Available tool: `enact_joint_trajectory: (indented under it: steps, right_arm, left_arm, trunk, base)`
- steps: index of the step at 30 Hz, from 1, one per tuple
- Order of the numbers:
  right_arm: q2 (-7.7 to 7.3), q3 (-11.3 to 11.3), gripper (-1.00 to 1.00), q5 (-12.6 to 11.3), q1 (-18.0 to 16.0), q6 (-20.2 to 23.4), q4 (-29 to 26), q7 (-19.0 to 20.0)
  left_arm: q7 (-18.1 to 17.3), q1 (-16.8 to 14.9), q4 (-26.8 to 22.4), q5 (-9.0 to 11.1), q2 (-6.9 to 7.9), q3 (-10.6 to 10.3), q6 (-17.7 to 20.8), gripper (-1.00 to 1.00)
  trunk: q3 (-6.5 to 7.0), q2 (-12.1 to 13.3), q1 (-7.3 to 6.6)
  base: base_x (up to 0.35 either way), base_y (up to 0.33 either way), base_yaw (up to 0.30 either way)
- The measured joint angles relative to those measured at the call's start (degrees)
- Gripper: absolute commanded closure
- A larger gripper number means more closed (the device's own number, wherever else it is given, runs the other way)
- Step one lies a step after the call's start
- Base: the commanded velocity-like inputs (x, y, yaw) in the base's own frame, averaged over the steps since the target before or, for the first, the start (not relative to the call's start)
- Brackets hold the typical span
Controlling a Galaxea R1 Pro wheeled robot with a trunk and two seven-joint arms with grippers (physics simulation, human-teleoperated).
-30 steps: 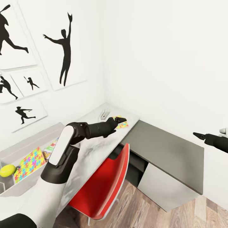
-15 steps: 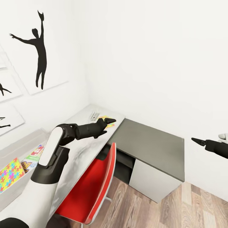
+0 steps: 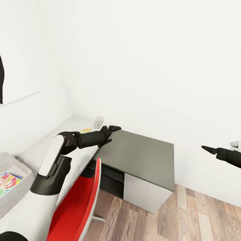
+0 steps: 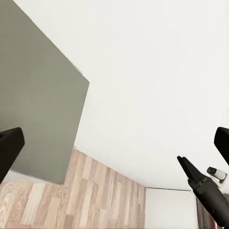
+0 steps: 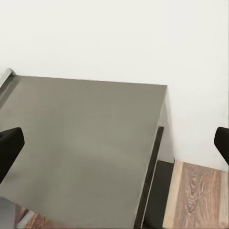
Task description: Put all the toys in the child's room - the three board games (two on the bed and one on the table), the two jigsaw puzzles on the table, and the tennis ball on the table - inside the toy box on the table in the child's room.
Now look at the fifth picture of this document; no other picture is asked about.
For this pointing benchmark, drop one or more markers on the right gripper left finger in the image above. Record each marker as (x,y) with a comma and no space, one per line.
(11,143)

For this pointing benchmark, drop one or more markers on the desk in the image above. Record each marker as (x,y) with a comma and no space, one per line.
(97,154)

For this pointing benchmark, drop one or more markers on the swivel chair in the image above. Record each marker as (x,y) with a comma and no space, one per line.
(7,215)

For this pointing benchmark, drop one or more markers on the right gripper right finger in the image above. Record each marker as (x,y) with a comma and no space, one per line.
(221,141)

